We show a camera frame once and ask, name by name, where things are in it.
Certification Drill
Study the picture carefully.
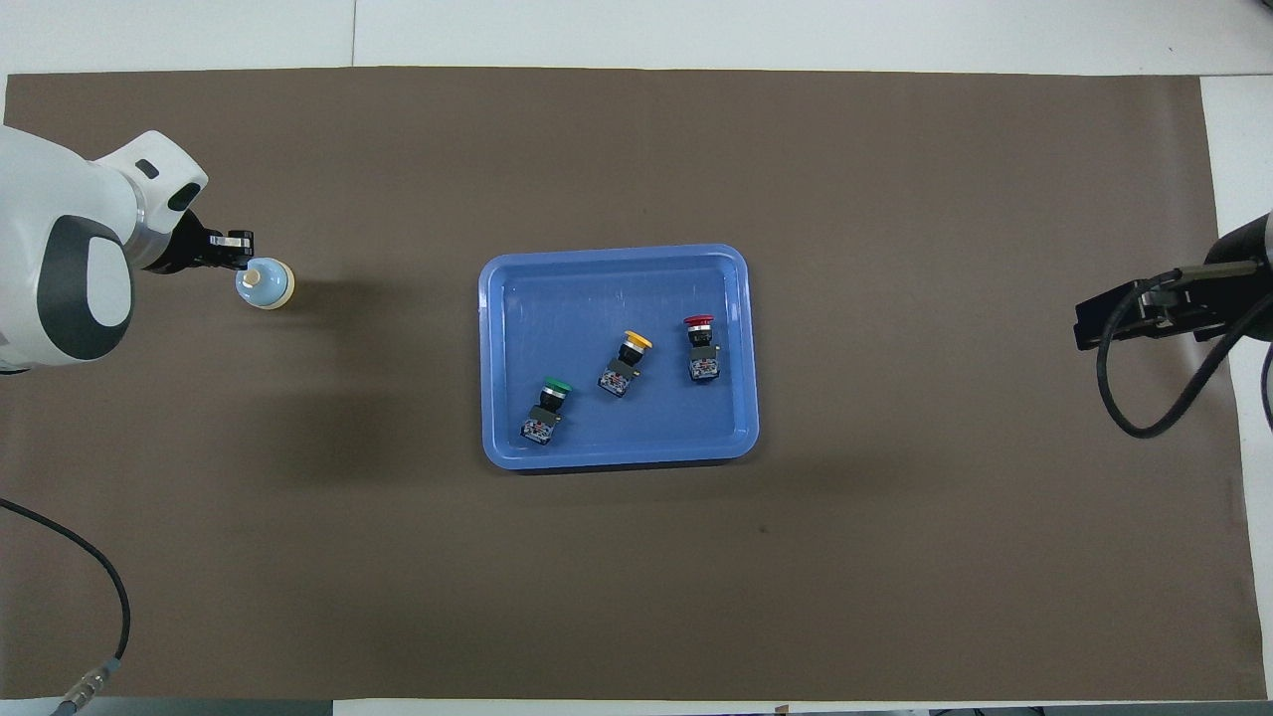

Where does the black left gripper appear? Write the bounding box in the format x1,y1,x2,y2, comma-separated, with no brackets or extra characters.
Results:
149,211,256,275

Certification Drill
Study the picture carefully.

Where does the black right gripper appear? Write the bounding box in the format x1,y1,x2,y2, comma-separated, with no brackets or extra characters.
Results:
1074,211,1273,352

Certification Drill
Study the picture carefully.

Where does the light blue call bell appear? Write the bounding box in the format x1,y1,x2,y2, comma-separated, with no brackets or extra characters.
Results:
236,258,295,310

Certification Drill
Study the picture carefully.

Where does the green push button switch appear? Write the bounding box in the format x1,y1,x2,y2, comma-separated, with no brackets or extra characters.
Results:
520,377,574,447

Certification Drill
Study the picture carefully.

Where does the yellow push button switch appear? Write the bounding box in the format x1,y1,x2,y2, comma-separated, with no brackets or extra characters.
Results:
598,330,653,398

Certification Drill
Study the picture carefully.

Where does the red push button switch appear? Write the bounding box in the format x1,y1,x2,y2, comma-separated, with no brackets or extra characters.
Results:
683,314,721,385

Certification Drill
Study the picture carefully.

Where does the blue plastic tray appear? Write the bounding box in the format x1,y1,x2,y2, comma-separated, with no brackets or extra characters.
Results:
478,244,760,470

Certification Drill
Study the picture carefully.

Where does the brown table mat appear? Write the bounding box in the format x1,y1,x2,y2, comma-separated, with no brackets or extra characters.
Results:
0,67,1269,700

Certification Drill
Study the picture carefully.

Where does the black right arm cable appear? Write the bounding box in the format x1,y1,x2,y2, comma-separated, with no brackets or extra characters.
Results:
1096,267,1273,440

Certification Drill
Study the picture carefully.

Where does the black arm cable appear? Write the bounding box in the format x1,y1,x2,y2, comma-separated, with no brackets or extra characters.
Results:
0,497,132,716
1096,267,1273,440

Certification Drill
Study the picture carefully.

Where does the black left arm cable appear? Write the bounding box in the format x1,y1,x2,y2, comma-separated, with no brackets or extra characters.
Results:
0,497,132,716

